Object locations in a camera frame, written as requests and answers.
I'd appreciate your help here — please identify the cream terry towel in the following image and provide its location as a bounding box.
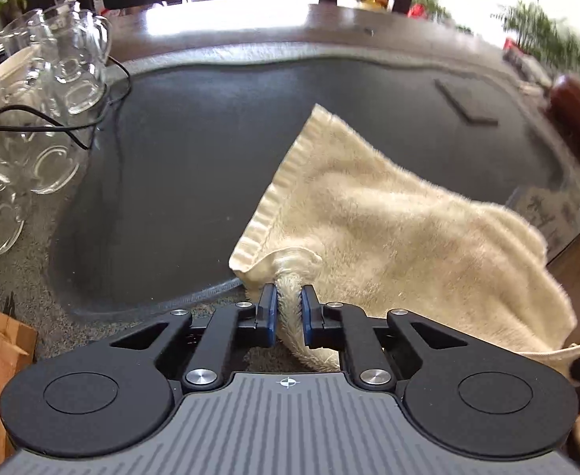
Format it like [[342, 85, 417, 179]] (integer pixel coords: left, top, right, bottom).
[[229, 106, 580, 373]]

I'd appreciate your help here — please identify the black stone tea tray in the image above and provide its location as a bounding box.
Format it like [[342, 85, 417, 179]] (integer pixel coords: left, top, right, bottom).
[[48, 56, 567, 321]]

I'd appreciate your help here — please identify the small dark square coaster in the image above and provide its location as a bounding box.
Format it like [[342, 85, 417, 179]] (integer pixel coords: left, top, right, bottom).
[[434, 80, 498, 127]]

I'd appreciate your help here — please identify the green potted plant right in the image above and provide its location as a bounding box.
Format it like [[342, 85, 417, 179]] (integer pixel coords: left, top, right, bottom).
[[494, 2, 580, 75]]

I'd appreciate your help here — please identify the black cable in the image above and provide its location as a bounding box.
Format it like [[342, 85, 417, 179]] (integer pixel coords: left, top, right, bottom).
[[0, 56, 134, 268]]

